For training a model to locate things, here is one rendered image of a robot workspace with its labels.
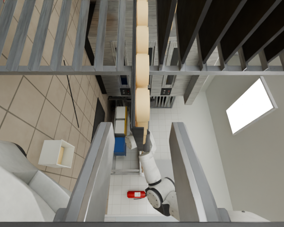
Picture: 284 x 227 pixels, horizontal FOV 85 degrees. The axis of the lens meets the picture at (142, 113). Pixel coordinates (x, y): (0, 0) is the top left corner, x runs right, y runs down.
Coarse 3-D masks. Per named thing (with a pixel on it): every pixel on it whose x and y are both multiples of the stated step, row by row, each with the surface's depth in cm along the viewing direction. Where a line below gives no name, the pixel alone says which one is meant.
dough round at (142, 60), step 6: (138, 54) 23; (144, 54) 23; (138, 60) 22; (144, 60) 22; (138, 66) 22; (144, 66) 22; (138, 72) 22; (144, 72) 22; (138, 78) 22; (144, 78) 22; (138, 84) 23; (144, 84) 23
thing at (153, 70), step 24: (0, 72) 66; (24, 72) 66; (48, 72) 66; (72, 72) 66; (96, 72) 66; (120, 72) 67; (168, 72) 67; (192, 72) 67; (216, 72) 67; (240, 72) 67; (264, 72) 67
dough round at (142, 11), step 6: (138, 0) 26; (144, 0) 26; (138, 6) 25; (144, 6) 25; (138, 12) 25; (144, 12) 25; (138, 18) 26; (144, 18) 26; (138, 24) 26; (144, 24) 26
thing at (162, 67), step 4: (156, 0) 74; (156, 4) 74; (156, 8) 73; (156, 12) 74; (156, 16) 74; (156, 20) 74; (164, 60) 67; (160, 64) 67; (164, 64) 67; (160, 68) 66; (164, 68) 66
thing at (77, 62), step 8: (88, 0) 77; (80, 8) 72; (88, 8) 76; (80, 16) 72; (80, 24) 72; (80, 32) 71; (80, 40) 70; (80, 48) 69; (80, 56) 68; (72, 64) 64; (80, 64) 66
